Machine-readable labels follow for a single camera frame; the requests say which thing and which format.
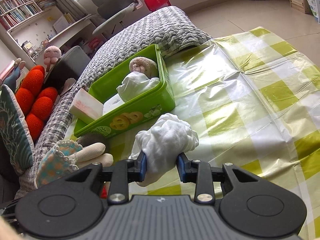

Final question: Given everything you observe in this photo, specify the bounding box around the white scalloped paper card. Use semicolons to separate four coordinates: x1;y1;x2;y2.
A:
60;78;76;96

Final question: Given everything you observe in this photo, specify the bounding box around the white bookshelf desk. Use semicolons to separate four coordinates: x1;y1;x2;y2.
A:
1;0;96;68

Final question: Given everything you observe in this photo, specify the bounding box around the green checkered tablecloth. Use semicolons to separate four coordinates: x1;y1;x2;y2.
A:
67;26;320;240

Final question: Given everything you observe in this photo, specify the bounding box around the white pink sponge block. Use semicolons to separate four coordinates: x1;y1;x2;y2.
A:
69;88;103;124

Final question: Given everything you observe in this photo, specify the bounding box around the white cloth in box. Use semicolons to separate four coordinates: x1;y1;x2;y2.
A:
117;72;159;102

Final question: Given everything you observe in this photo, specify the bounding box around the orange bobble cushion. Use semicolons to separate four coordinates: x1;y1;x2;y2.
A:
15;66;58;141

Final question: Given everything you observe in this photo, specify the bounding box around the grey office chair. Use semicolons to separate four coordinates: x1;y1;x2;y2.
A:
91;0;143;36

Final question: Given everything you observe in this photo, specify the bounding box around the red plastic stool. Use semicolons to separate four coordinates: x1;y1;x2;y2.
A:
144;0;171;12

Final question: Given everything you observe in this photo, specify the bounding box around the rabbit doll blue dress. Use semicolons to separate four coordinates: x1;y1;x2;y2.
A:
35;139;114;189

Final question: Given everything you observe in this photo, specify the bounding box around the green tree pattern pillow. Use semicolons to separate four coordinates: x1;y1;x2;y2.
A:
1;85;35;176

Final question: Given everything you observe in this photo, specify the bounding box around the pink octopus plush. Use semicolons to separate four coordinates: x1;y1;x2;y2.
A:
43;46;61;72

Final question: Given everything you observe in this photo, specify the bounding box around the white cloth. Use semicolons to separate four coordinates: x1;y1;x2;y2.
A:
117;72;159;102
129;113;199;187

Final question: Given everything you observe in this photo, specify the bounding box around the green cookie tin box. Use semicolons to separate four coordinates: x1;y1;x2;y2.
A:
74;44;176;138

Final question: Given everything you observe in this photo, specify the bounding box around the grey quilted sofa cover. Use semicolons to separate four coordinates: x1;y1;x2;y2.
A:
15;6;212;199

